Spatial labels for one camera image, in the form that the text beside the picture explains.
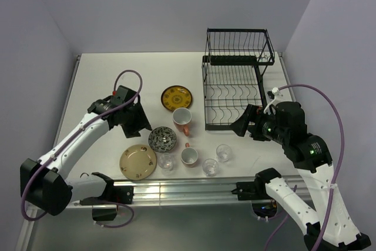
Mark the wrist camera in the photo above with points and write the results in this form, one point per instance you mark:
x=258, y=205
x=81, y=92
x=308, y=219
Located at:
x=276, y=97
x=122, y=95

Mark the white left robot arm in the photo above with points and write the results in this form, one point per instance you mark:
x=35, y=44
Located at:
x=43, y=182

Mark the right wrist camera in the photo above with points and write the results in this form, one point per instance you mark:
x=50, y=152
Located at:
x=276, y=97

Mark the black white patterned bowl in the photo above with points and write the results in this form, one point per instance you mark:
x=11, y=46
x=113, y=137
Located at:
x=162, y=139

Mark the large pink floral mug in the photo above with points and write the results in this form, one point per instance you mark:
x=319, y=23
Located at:
x=182, y=118

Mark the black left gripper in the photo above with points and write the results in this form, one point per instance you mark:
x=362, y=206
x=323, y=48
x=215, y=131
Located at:
x=140, y=123

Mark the beige floral plate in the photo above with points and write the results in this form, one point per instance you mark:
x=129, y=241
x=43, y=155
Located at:
x=138, y=162

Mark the black wire dish rack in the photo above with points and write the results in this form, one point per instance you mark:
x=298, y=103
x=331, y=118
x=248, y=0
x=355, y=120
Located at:
x=233, y=66

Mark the yellow patterned plate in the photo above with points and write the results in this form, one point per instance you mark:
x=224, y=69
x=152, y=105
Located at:
x=175, y=97

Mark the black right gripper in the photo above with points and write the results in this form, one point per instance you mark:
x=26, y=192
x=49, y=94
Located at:
x=251, y=112

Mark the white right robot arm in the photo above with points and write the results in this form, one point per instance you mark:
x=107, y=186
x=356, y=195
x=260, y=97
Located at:
x=326, y=226

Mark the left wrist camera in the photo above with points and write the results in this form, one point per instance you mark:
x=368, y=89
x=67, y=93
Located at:
x=122, y=95

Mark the clear glass cup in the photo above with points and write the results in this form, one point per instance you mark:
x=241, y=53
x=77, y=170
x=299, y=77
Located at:
x=224, y=153
x=210, y=167
x=166, y=162

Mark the aluminium mounting rail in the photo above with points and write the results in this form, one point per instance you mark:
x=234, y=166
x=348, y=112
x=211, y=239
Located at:
x=181, y=192

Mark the small pink cup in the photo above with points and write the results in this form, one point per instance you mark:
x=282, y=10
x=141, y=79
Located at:
x=189, y=156

